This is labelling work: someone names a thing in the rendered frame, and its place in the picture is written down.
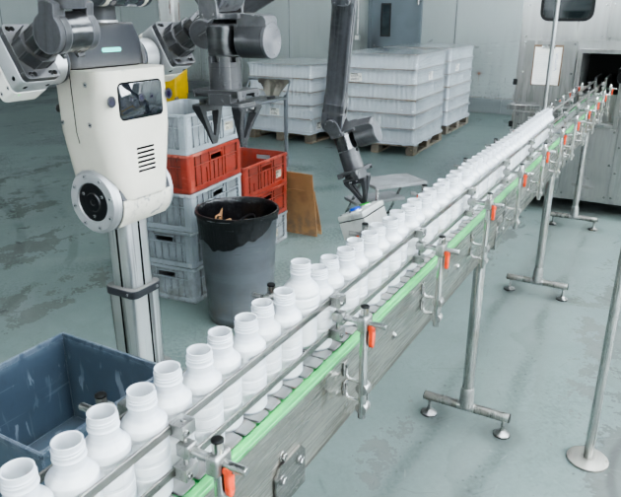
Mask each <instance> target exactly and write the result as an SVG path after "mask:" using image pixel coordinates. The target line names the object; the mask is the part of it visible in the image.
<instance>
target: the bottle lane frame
mask: <svg viewBox="0 0 621 497"><path fill-rule="evenodd" d="M541 159H542V155H540V156H539V157H538V158H537V159H536V160H535V161H534V162H533V163H532V164H531V165H530V166H529V167H528V168H527V169H526V170H525V172H526V173H534V177H532V179H531V180H532V181H539V175H540V167H541ZM548 164H549V165H550V167H549V170H551V171H556V165H555V164H556V163H550V162H548V163H546V160H545V167H544V175H543V182H544V185H545V184H546V183H547V181H548V180H549V179H551V178H552V176H553V175H554V172H549V171H548V170H547V168H548ZM529 178H530V176H528V177H527V179H526V186H525V187H522V188H521V197H520V205H519V208H520V209H521V212H522V211H523V210H524V209H525V207H526V206H527V205H528V204H529V203H530V201H531V200H532V199H533V198H534V197H535V196H536V193H531V192H530V191H529V188H528V186H529V184H531V187H530V190H531V191H537V189H538V186H537V183H533V182H531V181H530V180H529ZM544 185H543V186H544ZM543 186H542V187H543ZM517 190H518V177H517V178H516V179H515V180H514V181H513V182H512V183H511V184H510V185H509V186H508V187H507V188H505V190H503V191H502V192H501V193H500V194H499V195H498V196H497V197H496V198H495V199H494V202H495V203H502V204H505V200H506V198H508V205H507V206H508V207H511V208H515V207H516V199H517ZM505 209H506V211H507V213H506V218H507V219H513V220H514V216H515V214H514V212H513V211H514V210H511V209H507V208H506V207H505V206H504V208H501V207H497V209H496V213H495V220H491V218H490V228H489V237H488V245H489V246H490V248H489V250H490V249H491V248H492V247H493V245H494V241H495V233H496V228H497V225H498V224H500V223H501V221H503V222H504V231H503V234H504V232H505V231H506V230H507V229H508V228H509V227H510V225H511V224H512V222H513V221H507V220H506V219H505V218H504V210H505ZM485 212H486V209H483V210H482V211H481V212H480V213H479V214H478V215H477V216H476V217H475V218H474V219H473V220H472V221H470V223H469V224H467V226H466V227H465V228H463V230H461V231H460V232H459V233H458V234H457V235H456V236H455V237H454V238H453V239H452V240H451V241H450V242H448V248H450V249H459V250H460V253H459V254H455V253H452V254H451V255H450V257H449V265H448V269H445V260H444V272H443V285H442V297H443V298H444V303H443V304H442V306H443V305H444V304H445V303H446V301H447V300H448V299H449V298H450V296H451V295H452V294H453V293H454V292H455V291H456V289H457V288H458V287H459V286H460V285H461V283H462V282H463V281H464V280H465V279H466V277H467V276H468V275H469V274H470V273H471V272H472V270H473V269H474V268H475V267H476V266H477V264H478V263H479V259H476V258H472V257H471V255H469V250H470V247H471V246H472V247H473V251H472V254H473V256H478V257H481V250H480V246H475V245H474V244H473V243H471V242H470V239H471V233H472V232H474V239H473V242H474V243H475V244H481V245H482V242H483V232H484V222H485ZM521 212H520V213H521ZM520 213H519V214H518V215H520ZM489 250H488V251H489ZM488 251H487V253H488ZM437 263H438V257H437V256H436V255H435V256H434V257H433V258H431V260H430V261H429V262H428V263H426V265H425V266H424V267H423V268H421V269H420V270H419V271H418V272H417V273H415V275H414V276H413V277H412V278H410V280H409V281H408V282H407V283H404V286H403V287H402V288H400V289H398V291H397V292H396V293H395V294H394V295H392V297H391V298H390V299H389V300H388V301H386V303H385V304H384V305H383V306H382V307H379V309H378V310H377V311H376V312H375V313H374V314H373V321H377V322H381V323H385V324H387V330H382V329H378V328H377V330H376V339H375V346H374V348H371V347H369V343H368V371H367V380H368V381H369V382H370V383H371V385H372V387H371V389H370V390H369V393H370V392H371V390H372V389H373V388H374V387H375V386H376V384H377V383H378V382H379V381H380V380H381V378H382V377H383V376H384V375H385V374H386V372H387V371H388V370H389V369H390V368H391V367H392V365H393V364H394V363H395V362H396V361H397V359H398V358H399V357H400V356H401V355H402V353H403V352H404V351H405V350H406V349H407V348H408V346H409V345H410V344H411V343H412V342H413V340H414V339H415V338H416V337H417V336H418V335H419V333H420V332H421V331H422V330H423V329H424V327H425V326H426V325H427V324H428V323H429V322H430V320H431V316H432V315H429V314H424V313H423V311H422V310H420V301H421V299H422V298H423V297H424V295H423V294H421V286H422V283H423V282H424V281H425V284H426V287H425V293H426V295H428V296H433V297H435V290H436V276H437ZM424 300H425V303H424V309H425V311H428V312H434V306H433V304H432V301H433V299H429V298H425V297H424ZM340 343H341V342H340ZM359 356H360V332H359V331H357V330H356V331H355V332H354V333H353V334H352V335H350V336H349V338H348V339H347V340H346V341H345V342H344V343H341V346H339V347H338V348H337V349H336V350H335V351H332V354H331V355H330V356H329V357H328V358H327V359H326V360H322V359H321V360H322V361H323V363H322V364H321V365H320V366H318V367H317V368H316V369H313V372H312V373H311V374H310V375H309V376H308V377H307V378H306V379H303V378H301V379H303V382H302V383H301V384H300V385H299V386H297V387H296V388H295V389H292V392H291V393H290V394H289V395H288V396H287V397H286V398H285V399H280V398H278V399H280V400H281V403H280V404H278V405H277V406H276V407H275V408H274V409H273V410H272V411H270V410H266V411H268V415H267V416H266V417H265V418H264V419H263V420H262V421H261V422H260V423H256V422H253V423H255V427H254V428H253V429H252V430H251V431H250V432H249V433H248V434H247V435H246V436H243V435H240V436H241V441H240V442H239V443H238V444H236V445H235V446H234V447H233V448H232V449H231V451H232V461H233V462H237V463H239V464H242V465H244V466H247V467H249V474H248V476H246V477H244V476H242V475H239V474H237V473H235V494H234V496H233V497H274V477H275V474H276V471H277V468H278V466H279V464H280V463H281V462H284V461H285V460H286V459H287V457H288V455H289V453H290V452H291V451H292V450H293V449H294V448H295V447H296V446H297V445H298V444H300V445H302V446H303V447H304V448H306V468H307V466H308V465H309V464H310V463H311V461H312V460H313V459H314V458H315V457H316V456H317V454H318V453H319V452H320V451H321V450H322V448H323V447H324V446H325V445H326V444H327V443H328V441H329V440H330V439H331V438H332V437H333V435H334V434H335V433H336V432H337V431H338V430H339V428H340V427H341V426H342V425H343V424H344V422H345V421H346V420H347V419H348V418H349V416H350V415H351V414H352V413H353V412H354V411H355V405H356V404H357V403H358V402H356V401H353V400H349V399H347V398H346V396H345V394H344V395H342V383H343V382H344V380H345V379H346V377H345V376H344V377H343V376H342V375H343V362H344V361H345V360H346V359H348V364H349V367H348V375H349V377H350V378H353V379H357V380H359ZM192 479H193V480H194V481H195V484H194V485H193V486H192V487H191V488H190V489H189V490H188V491H187V492H186V493H185V494H184V495H183V496H177V495H174V494H172V495H173V496H174V497H215V493H214V478H213V477H212V476H209V475H207V474H205V475H204V476H203V477H202V478H201V479H195V478H192Z"/></svg>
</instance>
